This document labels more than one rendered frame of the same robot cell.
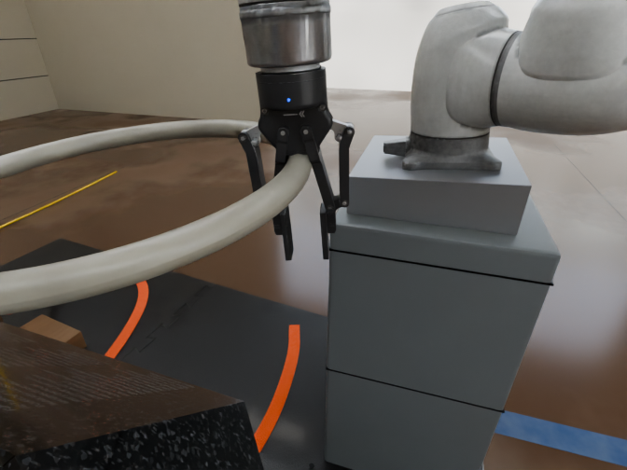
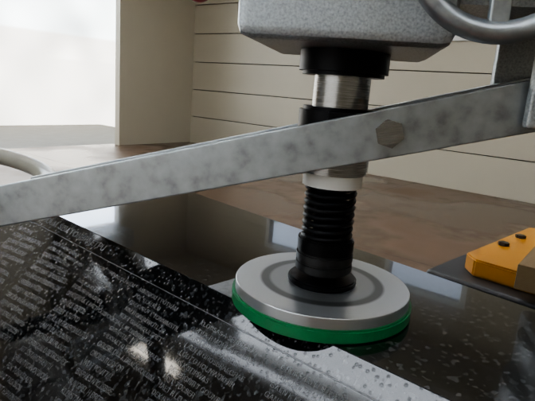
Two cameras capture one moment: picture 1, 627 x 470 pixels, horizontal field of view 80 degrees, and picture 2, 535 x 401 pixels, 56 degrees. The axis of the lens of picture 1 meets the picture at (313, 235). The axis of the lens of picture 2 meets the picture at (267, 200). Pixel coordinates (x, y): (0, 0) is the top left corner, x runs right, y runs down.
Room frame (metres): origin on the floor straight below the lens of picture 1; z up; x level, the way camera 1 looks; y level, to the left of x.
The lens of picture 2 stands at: (0.89, 1.02, 1.12)
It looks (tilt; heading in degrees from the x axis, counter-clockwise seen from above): 13 degrees down; 201
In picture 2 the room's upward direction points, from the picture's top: 4 degrees clockwise
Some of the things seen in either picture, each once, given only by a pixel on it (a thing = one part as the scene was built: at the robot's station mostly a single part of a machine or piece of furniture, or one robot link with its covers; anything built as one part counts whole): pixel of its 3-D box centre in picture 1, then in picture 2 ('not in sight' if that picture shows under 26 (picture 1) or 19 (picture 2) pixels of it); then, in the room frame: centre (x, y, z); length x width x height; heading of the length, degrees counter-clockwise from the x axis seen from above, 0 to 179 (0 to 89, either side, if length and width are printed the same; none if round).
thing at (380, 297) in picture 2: not in sight; (321, 284); (0.32, 0.88, 0.89); 0.21 x 0.21 x 0.01
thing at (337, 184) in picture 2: not in sight; (333, 169); (0.32, 0.88, 1.04); 0.07 x 0.07 x 0.04
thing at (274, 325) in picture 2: not in sight; (321, 287); (0.32, 0.88, 0.89); 0.22 x 0.22 x 0.04
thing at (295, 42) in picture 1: (287, 38); not in sight; (0.43, 0.03, 1.12); 0.09 x 0.09 x 0.06
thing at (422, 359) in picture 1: (415, 330); not in sight; (0.77, -0.28, 0.40); 0.50 x 0.50 x 0.80; 73
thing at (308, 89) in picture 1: (294, 112); not in sight; (0.43, 0.02, 1.04); 0.08 x 0.07 x 0.09; 86
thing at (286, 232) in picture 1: (286, 232); not in sight; (0.44, 0.04, 0.89); 0.03 x 0.01 x 0.07; 176
